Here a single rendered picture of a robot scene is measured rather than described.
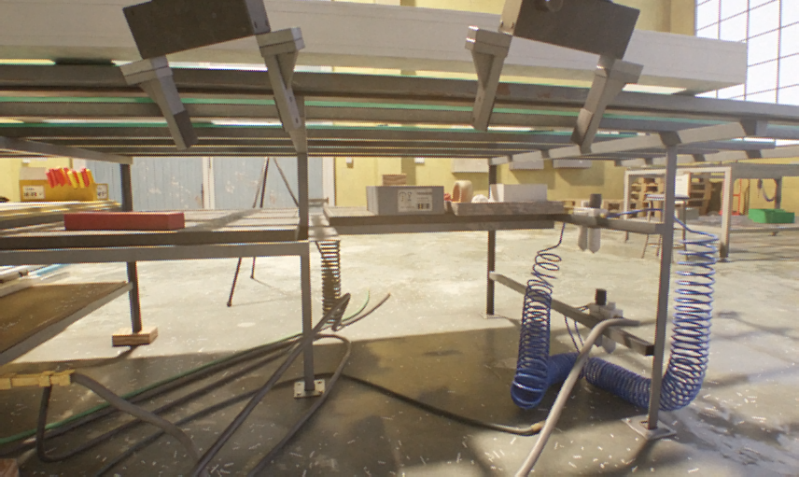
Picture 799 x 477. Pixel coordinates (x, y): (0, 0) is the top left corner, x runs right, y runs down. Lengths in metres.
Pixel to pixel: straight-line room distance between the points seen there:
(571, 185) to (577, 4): 8.33
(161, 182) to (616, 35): 7.21
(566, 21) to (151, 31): 0.42
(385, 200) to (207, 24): 0.98
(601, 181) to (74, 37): 8.95
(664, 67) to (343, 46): 0.51
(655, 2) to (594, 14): 10.21
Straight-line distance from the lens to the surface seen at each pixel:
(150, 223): 1.09
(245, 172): 7.16
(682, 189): 4.91
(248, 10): 0.46
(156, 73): 0.53
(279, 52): 0.46
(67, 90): 0.74
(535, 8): 0.46
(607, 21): 0.50
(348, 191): 7.19
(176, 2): 0.49
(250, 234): 1.00
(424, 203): 1.39
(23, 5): 0.71
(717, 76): 0.89
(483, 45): 0.46
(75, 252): 1.10
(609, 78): 0.53
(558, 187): 8.60
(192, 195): 7.34
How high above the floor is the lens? 0.69
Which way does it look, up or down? 6 degrees down
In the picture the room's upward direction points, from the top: straight up
